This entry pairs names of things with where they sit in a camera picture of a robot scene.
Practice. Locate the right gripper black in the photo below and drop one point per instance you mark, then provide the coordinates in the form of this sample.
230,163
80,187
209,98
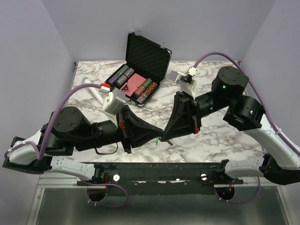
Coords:
186,111

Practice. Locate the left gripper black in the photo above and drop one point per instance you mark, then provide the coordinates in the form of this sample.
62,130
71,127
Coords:
134,131

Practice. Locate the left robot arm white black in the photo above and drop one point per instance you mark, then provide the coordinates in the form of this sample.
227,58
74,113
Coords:
72,131

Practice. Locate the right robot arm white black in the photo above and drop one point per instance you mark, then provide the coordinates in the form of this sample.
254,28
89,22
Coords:
280,164

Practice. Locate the orange poker chip row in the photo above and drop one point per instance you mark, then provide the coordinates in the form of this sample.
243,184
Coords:
144,90

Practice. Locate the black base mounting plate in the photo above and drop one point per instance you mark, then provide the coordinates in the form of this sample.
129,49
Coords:
116,179

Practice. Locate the red playing card deck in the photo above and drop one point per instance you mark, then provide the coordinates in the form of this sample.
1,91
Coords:
132,84

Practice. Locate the purple poker chip row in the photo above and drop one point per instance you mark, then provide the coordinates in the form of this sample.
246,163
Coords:
113,79

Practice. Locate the green poker chip row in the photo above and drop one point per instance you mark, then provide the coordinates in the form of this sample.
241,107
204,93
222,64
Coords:
125,71

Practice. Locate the black poker chip case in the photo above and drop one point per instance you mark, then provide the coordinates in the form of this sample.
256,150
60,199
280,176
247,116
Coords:
149,60

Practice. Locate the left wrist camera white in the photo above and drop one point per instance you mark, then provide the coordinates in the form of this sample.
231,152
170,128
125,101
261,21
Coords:
114,100

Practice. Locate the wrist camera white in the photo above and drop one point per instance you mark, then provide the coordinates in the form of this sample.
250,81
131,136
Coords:
185,80
114,100

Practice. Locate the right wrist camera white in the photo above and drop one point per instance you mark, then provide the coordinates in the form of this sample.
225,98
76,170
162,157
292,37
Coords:
185,80

